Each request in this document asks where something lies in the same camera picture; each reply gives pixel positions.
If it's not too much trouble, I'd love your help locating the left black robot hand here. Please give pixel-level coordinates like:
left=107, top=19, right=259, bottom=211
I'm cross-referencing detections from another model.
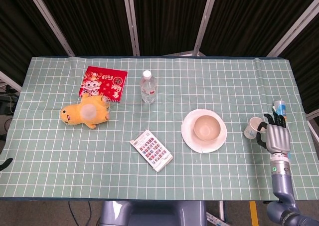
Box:
left=0, top=157, right=13, bottom=172

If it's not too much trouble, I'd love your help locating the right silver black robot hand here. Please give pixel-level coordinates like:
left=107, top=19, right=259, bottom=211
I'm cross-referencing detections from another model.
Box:
left=255, top=113, right=292, bottom=155

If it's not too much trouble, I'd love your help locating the small white paper cup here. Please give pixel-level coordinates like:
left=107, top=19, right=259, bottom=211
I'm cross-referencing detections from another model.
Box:
left=244, top=117, right=263, bottom=139

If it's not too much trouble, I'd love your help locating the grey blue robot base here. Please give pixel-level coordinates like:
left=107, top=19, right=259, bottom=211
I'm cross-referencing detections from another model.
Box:
left=98, top=200, right=208, bottom=226

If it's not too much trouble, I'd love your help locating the beige bowl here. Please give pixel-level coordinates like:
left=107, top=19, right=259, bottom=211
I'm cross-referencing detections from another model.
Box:
left=193, top=115, right=221, bottom=141

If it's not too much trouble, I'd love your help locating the white plate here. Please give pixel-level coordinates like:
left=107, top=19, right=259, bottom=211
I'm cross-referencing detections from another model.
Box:
left=181, top=108, right=228, bottom=154

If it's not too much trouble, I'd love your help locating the yellow plush duck toy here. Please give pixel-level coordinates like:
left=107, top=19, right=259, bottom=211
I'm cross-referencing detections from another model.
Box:
left=59, top=93, right=111, bottom=130

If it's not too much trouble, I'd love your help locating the green checked tablecloth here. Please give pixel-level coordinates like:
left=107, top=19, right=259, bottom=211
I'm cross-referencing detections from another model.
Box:
left=0, top=56, right=319, bottom=202

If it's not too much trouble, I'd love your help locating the white printed card box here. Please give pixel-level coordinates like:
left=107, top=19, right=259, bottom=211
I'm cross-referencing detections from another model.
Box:
left=130, top=129, right=174, bottom=173

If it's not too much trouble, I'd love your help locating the red cartoon calendar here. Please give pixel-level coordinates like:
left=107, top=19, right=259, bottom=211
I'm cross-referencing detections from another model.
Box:
left=78, top=66, right=128, bottom=103

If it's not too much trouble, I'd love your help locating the clear plastic water bottle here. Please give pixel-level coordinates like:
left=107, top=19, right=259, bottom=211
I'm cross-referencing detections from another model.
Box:
left=140, top=70, right=158, bottom=104

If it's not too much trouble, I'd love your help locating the white metal frame post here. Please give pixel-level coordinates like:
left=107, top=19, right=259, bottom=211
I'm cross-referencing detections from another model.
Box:
left=122, top=0, right=141, bottom=56
left=193, top=0, right=220, bottom=56
left=266, top=0, right=319, bottom=58
left=24, top=0, right=76, bottom=57

